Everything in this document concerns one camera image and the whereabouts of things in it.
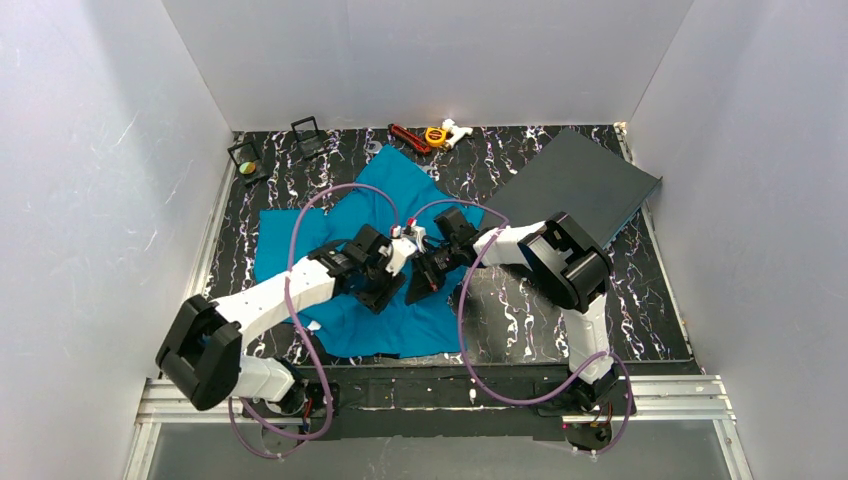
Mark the yellow tape measure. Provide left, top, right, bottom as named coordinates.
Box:
left=423, top=127, right=447, bottom=149

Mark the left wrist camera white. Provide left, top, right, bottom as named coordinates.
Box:
left=385, top=237, right=418, bottom=276

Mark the white plastic fitting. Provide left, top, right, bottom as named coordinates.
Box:
left=441, top=119, right=473, bottom=150

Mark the round colourful brooch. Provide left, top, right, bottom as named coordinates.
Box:
left=238, top=161, right=257, bottom=176

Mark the dark grey flat box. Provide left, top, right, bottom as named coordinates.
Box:
left=484, top=127, right=661, bottom=247

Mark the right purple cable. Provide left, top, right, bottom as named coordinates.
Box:
left=411, top=199, right=634, bottom=457

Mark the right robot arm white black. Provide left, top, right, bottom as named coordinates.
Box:
left=403, top=201, right=617, bottom=409

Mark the purple cable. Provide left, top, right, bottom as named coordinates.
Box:
left=411, top=199, right=634, bottom=457
left=227, top=183, right=401, bottom=461

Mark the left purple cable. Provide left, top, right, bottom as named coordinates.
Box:
left=227, top=183, right=401, bottom=461

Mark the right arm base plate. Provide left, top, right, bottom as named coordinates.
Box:
left=531, top=372, right=637, bottom=453

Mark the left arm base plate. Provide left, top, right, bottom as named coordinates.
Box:
left=233, top=367, right=339, bottom=442

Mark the black frame stand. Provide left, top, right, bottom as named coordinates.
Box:
left=291, top=116, right=326, bottom=160
left=227, top=141, right=270, bottom=188

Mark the black frame stand rear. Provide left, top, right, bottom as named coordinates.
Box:
left=291, top=116, right=326, bottom=160

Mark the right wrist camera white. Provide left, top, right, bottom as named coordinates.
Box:
left=403, top=217, right=426, bottom=252

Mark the aluminium rail frame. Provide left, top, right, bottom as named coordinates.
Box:
left=125, top=126, right=747, bottom=479

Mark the red black utility knife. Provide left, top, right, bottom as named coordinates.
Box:
left=388, top=123, right=432, bottom=156

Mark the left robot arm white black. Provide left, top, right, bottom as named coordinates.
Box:
left=155, top=225, right=418, bottom=411

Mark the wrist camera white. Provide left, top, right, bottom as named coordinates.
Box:
left=385, top=237, right=418, bottom=276
left=403, top=217, right=426, bottom=252

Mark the black frame stand left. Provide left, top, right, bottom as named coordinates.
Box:
left=227, top=141, right=270, bottom=188

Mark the blue garment cloth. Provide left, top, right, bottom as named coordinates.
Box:
left=253, top=146, right=465, bottom=358

